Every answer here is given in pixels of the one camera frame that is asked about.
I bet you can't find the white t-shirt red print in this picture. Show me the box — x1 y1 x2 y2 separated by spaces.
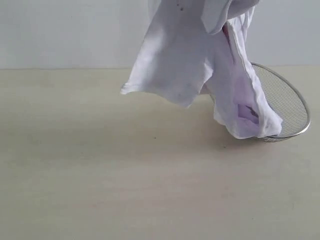
121 0 282 139

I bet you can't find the metal wire mesh basket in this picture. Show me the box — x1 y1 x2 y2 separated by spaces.
201 62 311 142

